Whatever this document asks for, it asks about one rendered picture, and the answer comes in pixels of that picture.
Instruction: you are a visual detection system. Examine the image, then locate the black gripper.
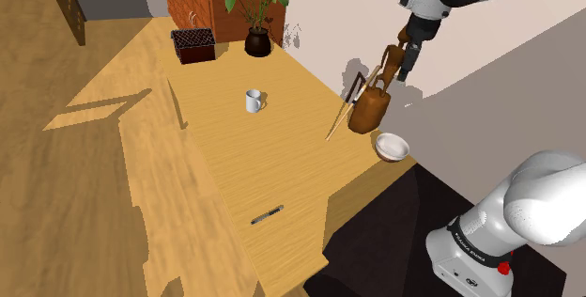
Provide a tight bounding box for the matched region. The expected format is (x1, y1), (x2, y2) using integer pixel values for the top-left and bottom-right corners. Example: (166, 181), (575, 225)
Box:
(395, 13), (443, 85)

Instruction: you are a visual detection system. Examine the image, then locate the dark thin utensil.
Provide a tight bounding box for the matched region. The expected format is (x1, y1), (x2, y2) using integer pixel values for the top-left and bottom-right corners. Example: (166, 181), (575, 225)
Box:
(343, 71), (368, 105)

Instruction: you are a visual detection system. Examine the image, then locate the brown utensil jar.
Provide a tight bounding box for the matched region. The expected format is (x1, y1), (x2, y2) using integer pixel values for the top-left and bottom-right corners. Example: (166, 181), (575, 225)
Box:
(347, 86), (393, 135)

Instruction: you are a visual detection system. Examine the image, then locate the pale wooden stick utensil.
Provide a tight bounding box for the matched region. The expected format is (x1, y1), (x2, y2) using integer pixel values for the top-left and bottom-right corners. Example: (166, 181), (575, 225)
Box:
(325, 65), (382, 143)

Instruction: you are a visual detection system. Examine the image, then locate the white bowl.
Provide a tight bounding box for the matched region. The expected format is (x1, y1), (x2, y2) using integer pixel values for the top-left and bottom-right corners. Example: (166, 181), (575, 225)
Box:
(375, 132), (411, 164)

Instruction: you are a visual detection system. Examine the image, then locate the green plant in black pot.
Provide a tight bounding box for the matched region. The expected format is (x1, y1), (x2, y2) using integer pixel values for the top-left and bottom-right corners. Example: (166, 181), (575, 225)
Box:
(224, 0), (295, 58)

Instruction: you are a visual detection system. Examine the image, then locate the white mug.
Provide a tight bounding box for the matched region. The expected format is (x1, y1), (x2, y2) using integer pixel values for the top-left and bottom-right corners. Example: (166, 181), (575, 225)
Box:
(245, 88), (265, 115)

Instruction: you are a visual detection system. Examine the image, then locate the light wooden table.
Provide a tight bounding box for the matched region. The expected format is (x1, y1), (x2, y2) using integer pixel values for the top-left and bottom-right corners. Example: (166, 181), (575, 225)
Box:
(117, 15), (419, 297)

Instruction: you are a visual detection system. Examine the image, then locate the dark robot stand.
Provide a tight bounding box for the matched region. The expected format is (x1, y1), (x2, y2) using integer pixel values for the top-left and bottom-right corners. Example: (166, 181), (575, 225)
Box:
(303, 163), (569, 297)

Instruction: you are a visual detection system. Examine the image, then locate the black pen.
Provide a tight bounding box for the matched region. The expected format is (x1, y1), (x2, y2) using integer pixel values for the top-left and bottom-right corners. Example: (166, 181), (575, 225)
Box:
(250, 204), (285, 227)

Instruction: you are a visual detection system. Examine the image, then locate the dark woven basket box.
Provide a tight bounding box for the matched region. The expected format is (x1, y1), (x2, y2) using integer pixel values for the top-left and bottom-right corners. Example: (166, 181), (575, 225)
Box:
(170, 27), (218, 66)

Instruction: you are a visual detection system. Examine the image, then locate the brown wooden panel with holes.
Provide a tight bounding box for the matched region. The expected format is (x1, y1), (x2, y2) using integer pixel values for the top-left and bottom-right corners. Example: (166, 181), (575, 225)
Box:
(38, 0), (87, 48)

